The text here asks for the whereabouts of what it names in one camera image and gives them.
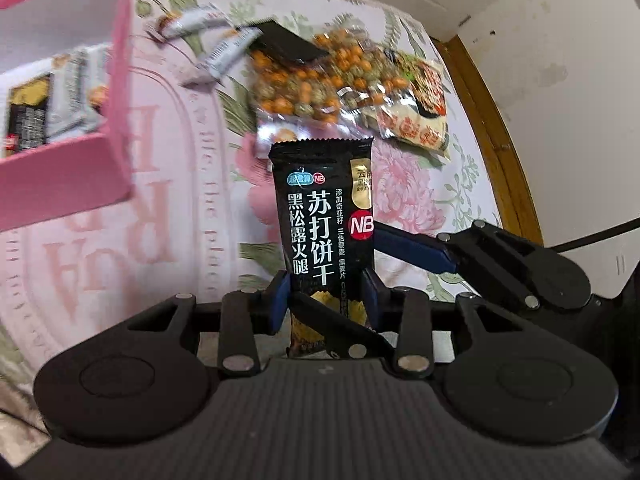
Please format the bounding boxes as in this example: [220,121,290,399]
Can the clear bag of coated nuts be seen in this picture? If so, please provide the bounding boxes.
[247,27,397,144]

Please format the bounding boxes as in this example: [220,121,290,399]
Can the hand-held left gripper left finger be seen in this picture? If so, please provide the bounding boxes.
[127,271,293,380]

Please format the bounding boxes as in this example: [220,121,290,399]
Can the snack packets inside box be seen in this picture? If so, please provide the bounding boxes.
[0,72,54,159]

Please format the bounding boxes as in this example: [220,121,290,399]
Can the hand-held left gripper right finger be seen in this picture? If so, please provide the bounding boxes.
[360,269,507,381]

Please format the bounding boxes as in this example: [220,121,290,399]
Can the pink cardboard box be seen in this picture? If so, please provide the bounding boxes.
[0,0,135,233]

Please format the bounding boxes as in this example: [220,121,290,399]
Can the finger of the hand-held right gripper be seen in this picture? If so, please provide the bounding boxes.
[291,291,397,359]
[373,219,547,311]

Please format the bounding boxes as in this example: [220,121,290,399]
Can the black cable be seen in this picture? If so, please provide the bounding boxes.
[554,216,640,254]

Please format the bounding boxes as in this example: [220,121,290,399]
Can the beige noodle packet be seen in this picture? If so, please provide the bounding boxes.
[369,54,452,155]

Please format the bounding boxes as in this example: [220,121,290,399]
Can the wooden bed frame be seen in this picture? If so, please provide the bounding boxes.
[432,34,547,249]

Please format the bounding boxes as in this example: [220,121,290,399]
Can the floral printed bedsheet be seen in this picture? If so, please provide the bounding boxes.
[0,0,507,413]

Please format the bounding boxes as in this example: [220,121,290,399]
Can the silver snack packet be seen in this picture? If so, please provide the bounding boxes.
[82,44,114,134]
[149,4,229,42]
[180,26,264,89]
[46,50,90,142]

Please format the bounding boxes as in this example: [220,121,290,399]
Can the small black snack packet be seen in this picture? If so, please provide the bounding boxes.
[247,20,331,64]

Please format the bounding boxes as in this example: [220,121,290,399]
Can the black cracker packet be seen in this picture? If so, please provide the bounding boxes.
[269,138,377,359]

